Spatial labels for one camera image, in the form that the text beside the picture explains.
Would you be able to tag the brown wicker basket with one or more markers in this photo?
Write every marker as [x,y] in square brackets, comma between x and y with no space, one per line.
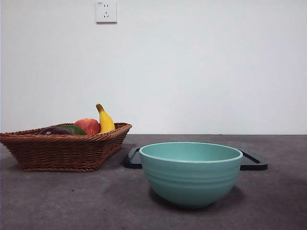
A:
[60,153]

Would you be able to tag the teal ceramic bowl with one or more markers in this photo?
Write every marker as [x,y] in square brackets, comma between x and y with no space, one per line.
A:
[190,179]

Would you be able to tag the green mango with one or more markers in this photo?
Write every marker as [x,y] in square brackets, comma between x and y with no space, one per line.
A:
[78,130]

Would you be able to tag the yellow banana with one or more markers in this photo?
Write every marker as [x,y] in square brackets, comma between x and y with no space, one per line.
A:
[106,122]

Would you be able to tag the white wall socket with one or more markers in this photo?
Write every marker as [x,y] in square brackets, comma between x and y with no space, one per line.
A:
[106,12]

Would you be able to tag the red apple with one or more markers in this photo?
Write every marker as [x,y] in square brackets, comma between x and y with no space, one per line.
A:
[88,125]

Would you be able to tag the black rectangular tray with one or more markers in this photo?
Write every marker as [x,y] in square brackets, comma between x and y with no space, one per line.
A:
[253,163]

